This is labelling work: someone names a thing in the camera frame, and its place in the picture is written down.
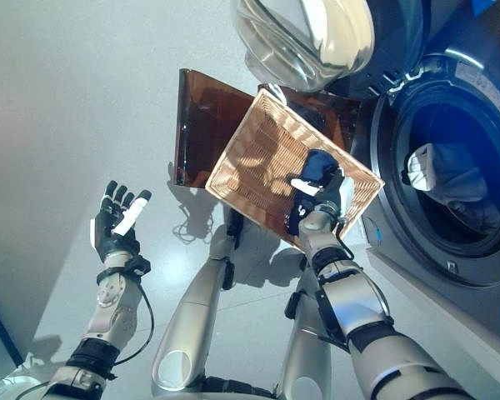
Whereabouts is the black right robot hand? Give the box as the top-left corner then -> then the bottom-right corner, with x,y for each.
289,173 -> 356,218

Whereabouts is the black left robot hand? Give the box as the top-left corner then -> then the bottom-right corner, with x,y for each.
89,180 -> 153,264

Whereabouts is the blue garment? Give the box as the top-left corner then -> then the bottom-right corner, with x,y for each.
289,149 -> 343,238

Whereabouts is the long dark navy garment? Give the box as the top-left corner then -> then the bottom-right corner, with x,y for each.
424,145 -> 500,234

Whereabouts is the grey front-load washing machine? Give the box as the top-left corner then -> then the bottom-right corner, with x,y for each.
328,0 -> 500,347

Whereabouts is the large rectangular wicker basket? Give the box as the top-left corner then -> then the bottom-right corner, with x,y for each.
204,89 -> 387,253

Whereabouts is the silver left robot leg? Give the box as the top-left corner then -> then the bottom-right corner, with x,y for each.
151,212 -> 245,397

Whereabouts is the silver robot leg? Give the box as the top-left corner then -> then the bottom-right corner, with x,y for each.
278,287 -> 333,400
151,212 -> 245,397

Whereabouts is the brown glossy stool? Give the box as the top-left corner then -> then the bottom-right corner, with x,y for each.
173,68 -> 362,187

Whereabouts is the round glass washer door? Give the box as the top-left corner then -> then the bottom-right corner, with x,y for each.
231,0 -> 433,93

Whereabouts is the white cabinet side panel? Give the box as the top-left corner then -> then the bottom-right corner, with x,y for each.
366,247 -> 500,400

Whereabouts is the silver right robot leg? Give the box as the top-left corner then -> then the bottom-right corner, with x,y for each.
278,287 -> 333,400

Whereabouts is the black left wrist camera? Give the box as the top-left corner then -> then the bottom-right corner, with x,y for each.
127,256 -> 153,277

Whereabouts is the coiled white floor cable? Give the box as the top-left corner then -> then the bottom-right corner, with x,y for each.
172,206 -> 214,247

